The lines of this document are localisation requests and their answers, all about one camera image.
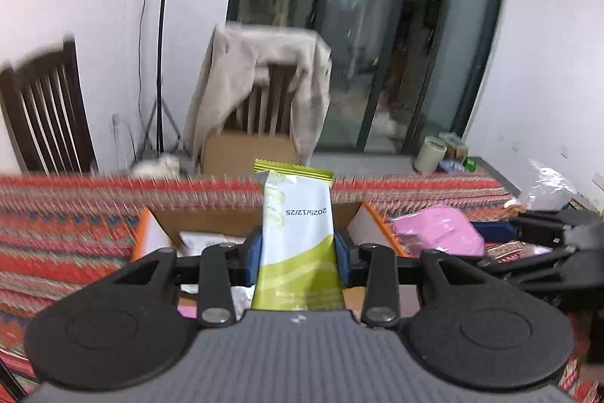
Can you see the white cloth on floor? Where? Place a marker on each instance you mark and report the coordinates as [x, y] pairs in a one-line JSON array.
[[165, 166]]

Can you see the black framed glass door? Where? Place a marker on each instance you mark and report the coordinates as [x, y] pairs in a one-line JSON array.
[[403, 70]]

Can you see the chair with brown seat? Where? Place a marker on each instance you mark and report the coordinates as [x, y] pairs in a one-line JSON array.
[[259, 128]]

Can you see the white cracker packet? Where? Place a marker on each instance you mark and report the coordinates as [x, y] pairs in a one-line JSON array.
[[193, 243]]

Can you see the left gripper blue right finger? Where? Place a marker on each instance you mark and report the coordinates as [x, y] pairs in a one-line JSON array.
[[342, 244]]

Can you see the dark wooden chair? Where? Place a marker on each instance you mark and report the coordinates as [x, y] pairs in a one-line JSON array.
[[43, 104]]

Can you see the beige jacket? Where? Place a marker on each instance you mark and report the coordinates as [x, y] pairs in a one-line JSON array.
[[237, 58]]

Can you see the clear plastic bag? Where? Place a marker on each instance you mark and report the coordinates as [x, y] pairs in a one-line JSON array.
[[549, 190]]

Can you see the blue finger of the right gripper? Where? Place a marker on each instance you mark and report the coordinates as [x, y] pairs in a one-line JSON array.
[[496, 232]]

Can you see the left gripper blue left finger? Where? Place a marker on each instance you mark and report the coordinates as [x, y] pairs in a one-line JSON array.
[[252, 248]]

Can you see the red patterned tablecloth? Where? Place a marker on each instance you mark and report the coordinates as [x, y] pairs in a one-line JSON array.
[[60, 233]]

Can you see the black light stand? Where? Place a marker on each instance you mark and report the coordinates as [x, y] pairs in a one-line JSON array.
[[153, 136]]

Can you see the orange cardboard box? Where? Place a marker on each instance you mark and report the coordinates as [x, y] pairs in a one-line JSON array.
[[219, 269]]

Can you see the green white snack bar packet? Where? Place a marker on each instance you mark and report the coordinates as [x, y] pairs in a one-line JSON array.
[[298, 265]]

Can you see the large pink snack packet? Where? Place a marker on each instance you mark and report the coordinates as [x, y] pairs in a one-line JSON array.
[[440, 227]]

